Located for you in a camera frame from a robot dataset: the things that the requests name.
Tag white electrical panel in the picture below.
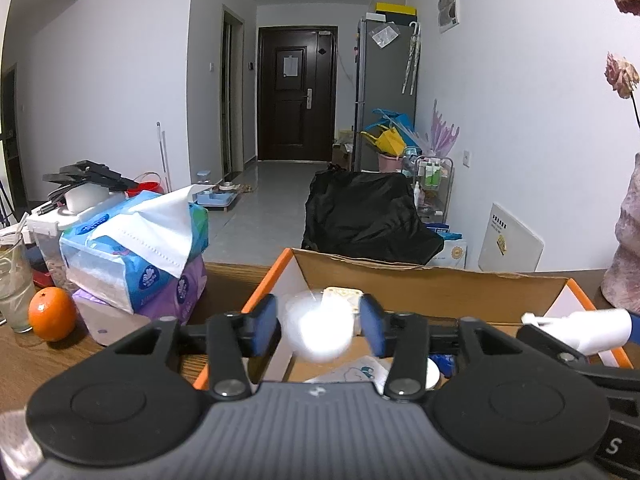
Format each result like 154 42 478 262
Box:
437 0 460 35

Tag sliding door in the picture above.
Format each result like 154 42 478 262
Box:
221 5 247 177

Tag clear lidded food container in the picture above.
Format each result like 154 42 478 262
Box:
25 209 74 292

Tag white round object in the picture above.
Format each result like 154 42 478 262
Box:
277 290 357 364

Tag white spray bottle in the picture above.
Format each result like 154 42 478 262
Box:
521 308 633 354

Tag white folded umbrella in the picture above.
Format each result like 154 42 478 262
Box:
401 22 421 96

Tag white mop pole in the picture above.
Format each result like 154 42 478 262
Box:
156 122 174 194

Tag red cardboard box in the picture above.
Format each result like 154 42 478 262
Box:
192 247 634 392

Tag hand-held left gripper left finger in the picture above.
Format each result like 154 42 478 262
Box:
109 292 281 402

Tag blue pet water feeder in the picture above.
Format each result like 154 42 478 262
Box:
194 169 240 210

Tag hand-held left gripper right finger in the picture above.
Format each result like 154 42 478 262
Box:
359 293 537 404

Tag white paper roll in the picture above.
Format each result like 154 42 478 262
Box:
65 185 121 214

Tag clear drinking glass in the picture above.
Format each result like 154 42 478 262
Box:
0 232 37 334

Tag white leaning board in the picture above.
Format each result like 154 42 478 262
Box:
477 202 545 274

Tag blue packets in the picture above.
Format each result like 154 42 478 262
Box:
432 222 464 242

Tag white printed bag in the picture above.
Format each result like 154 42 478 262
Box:
431 237 469 269

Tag white plastic bottle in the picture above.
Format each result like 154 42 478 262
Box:
305 355 442 396

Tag blue ridged cap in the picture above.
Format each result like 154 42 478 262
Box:
430 354 459 379

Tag black folded holder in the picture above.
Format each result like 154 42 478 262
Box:
42 160 139 194

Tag orange fruit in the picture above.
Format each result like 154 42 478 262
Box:
27 287 79 343

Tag clear plastic bag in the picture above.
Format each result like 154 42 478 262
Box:
369 24 401 49

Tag grey refrigerator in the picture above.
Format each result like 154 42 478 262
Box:
354 16 421 173

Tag pink textured vase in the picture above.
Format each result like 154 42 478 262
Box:
600 152 640 311

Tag blue tissue pack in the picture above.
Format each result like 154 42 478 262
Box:
59 184 210 314

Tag purple tissue pack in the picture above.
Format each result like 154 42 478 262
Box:
72 255 209 349

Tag bunch of dried roses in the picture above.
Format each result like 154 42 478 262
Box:
595 0 640 129

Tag yellow box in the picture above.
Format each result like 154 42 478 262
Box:
375 2 418 17

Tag white straw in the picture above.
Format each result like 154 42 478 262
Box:
12 212 29 262

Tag dark brown entrance door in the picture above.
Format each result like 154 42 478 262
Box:
256 25 339 163

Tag black cloth bag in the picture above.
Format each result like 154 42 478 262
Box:
302 169 445 265

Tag red plastic basin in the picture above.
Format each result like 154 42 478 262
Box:
125 172 166 199

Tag metal trolley with bottles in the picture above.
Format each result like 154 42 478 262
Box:
402 147 455 224

